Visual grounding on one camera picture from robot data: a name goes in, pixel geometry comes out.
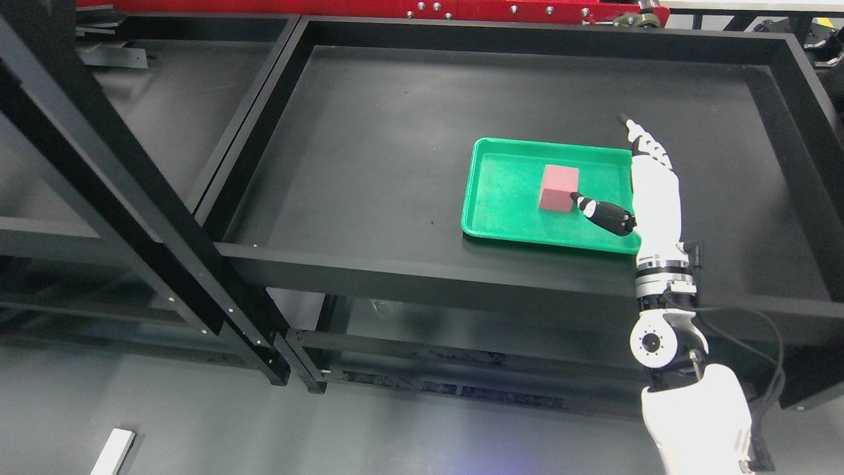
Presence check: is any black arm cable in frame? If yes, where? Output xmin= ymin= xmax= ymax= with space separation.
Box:
xmin=692 ymin=307 xmax=785 ymax=462

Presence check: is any pink block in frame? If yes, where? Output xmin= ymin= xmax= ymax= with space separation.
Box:
xmin=538 ymin=164 xmax=580 ymax=213

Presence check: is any red conveyor frame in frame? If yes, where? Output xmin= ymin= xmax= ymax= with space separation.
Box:
xmin=75 ymin=1 xmax=671 ymax=25

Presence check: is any black metal shelf right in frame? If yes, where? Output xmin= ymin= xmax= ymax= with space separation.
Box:
xmin=196 ymin=17 xmax=842 ymax=416

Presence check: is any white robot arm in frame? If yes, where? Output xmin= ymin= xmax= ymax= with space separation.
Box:
xmin=630 ymin=250 xmax=752 ymax=474

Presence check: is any green tray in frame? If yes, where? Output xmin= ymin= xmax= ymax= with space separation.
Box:
xmin=461 ymin=137 xmax=641 ymax=255

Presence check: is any black metal shelf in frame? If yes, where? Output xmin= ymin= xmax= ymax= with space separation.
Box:
xmin=2 ymin=1 xmax=307 ymax=385
xmin=196 ymin=17 xmax=842 ymax=416

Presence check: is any white table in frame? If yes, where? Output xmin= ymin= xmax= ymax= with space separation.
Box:
xmin=90 ymin=427 xmax=136 ymax=475

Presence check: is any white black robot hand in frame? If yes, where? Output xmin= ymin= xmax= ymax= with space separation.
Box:
xmin=570 ymin=114 xmax=690 ymax=267

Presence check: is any black metal shelf left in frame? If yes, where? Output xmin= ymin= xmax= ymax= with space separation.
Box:
xmin=2 ymin=1 xmax=307 ymax=385

